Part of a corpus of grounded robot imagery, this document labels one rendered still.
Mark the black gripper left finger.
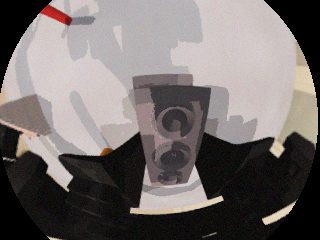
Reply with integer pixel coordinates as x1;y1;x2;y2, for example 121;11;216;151
59;132;145;208

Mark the orange cylinder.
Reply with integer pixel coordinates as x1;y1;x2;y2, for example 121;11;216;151
100;148;113;156

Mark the red peg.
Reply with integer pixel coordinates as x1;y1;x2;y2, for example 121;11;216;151
41;4;72;25

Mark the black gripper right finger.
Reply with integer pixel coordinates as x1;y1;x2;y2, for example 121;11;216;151
195;132;275;200

